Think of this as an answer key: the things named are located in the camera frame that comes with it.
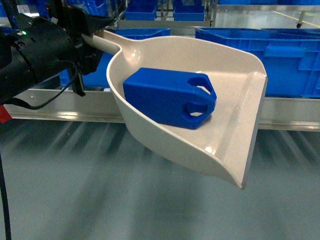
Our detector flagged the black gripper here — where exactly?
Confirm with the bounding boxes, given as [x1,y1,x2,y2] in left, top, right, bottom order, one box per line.
[48,0,117,97]

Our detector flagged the blue 3D printed part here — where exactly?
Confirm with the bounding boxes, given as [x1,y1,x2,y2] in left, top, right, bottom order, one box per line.
[122,67,217,129]

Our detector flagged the beige plastic dustpan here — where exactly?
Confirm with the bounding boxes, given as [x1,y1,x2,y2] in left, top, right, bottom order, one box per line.
[81,29,269,190]

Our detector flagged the steel shelf rack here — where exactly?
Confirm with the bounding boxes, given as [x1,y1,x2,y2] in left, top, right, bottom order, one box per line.
[0,0,320,132]

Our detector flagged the large blue crate left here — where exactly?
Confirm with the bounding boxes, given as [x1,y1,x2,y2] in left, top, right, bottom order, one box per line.
[59,27,172,88]

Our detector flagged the large blue crate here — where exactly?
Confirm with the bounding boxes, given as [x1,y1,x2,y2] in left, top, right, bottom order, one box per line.
[59,27,172,88]
[195,27,320,98]

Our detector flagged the large blue crate right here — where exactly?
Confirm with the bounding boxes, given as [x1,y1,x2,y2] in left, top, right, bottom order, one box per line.
[195,27,320,98]

